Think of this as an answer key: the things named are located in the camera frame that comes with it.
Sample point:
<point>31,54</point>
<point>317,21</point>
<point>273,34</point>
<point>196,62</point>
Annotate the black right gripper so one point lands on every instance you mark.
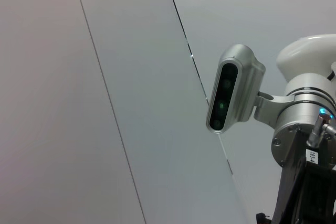
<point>309,197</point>

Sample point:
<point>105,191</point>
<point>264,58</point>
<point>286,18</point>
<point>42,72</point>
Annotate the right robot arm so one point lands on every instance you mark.
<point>296,98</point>

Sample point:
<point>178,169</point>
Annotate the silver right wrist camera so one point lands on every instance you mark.
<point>236,87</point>

